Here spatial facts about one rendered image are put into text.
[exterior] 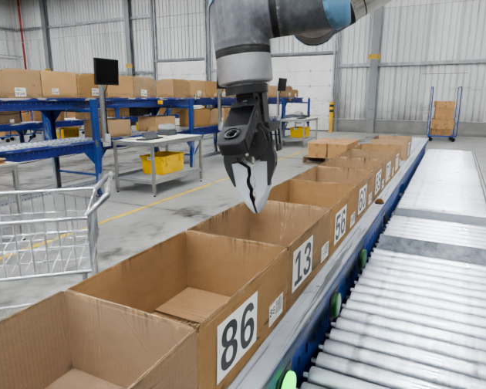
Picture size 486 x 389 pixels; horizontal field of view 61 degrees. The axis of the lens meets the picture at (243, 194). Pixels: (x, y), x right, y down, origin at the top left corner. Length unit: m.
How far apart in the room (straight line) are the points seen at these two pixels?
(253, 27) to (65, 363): 0.69
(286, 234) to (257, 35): 0.87
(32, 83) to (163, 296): 5.16
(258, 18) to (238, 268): 0.62
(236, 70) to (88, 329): 0.53
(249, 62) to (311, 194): 1.17
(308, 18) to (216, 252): 0.63
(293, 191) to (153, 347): 1.19
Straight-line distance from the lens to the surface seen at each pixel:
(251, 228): 1.46
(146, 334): 0.74
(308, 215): 1.37
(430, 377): 1.17
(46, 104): 6.10
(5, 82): 5.85
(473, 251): 1.91
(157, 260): 1.03
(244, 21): 0.67
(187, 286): 1.17
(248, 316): 0.83
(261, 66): 0.67
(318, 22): 0.68
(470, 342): 1.35
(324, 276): 1.23
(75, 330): 0.86
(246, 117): 0.64
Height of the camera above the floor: 1.39
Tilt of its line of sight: 13 degrees down
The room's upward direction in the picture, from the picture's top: straight up
